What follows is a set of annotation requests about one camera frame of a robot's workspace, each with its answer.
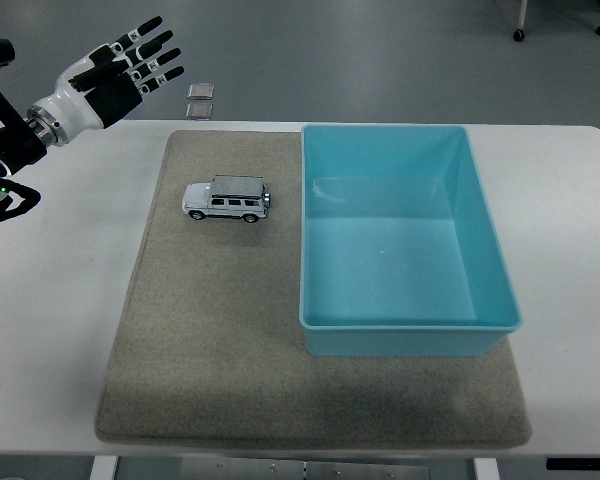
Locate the silver floor outlet plate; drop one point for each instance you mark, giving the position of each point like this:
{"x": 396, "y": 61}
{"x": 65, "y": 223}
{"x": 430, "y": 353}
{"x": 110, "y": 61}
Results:
{"x": 201, "y": 90}
{"x": 200, "y": 110}

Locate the white toy car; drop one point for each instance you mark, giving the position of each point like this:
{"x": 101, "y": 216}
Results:
{"x": 230, "y": 202}

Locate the black table control panel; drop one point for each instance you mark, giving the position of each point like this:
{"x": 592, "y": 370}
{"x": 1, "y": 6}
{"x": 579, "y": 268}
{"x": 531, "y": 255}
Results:
{"x": 582, "y": 464}

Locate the white table leg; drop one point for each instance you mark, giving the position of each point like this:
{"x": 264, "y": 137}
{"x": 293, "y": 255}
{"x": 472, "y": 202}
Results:
{"x": 486, "y": 470}
{"x": 102, "y": 469}

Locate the blue plastic box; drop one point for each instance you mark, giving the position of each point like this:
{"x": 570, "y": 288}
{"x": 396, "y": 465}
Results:
{"x": 395, "y": 270}

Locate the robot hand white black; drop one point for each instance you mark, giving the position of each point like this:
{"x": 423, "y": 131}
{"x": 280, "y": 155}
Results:
{"x": 75, "y": 107}

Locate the beige grey felt mat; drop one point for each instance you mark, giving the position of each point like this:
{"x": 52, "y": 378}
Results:
{"x": 205, "y": 325}

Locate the grey metal plate with screws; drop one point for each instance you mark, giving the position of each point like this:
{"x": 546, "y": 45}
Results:
{"x": 305, "y": 470}

